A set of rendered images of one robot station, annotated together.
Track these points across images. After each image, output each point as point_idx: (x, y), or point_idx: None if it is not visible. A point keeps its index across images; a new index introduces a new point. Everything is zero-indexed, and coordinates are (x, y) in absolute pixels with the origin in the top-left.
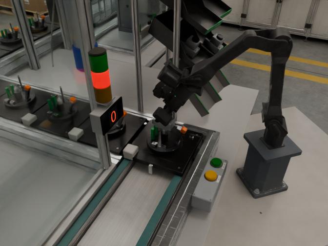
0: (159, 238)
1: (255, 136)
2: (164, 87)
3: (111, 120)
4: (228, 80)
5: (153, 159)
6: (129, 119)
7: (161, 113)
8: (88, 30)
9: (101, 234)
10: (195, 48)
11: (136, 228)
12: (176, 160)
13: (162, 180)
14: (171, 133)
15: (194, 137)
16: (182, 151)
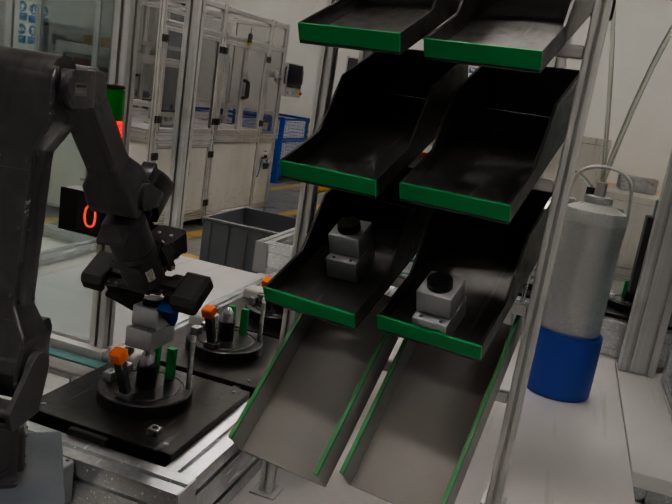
0: None
1: (30, 447)
2: (163, 234)
3: (81, 217)
4: (446, 499)
5: (90, 380)
6: (250, 368)
7: (99, 257)
8: (117, 51)
9: None
10: (337, 249)
11: None
12: (72, 404)
13: None
14: (165, 395)
15: (153, 439)
16: (101, 415)
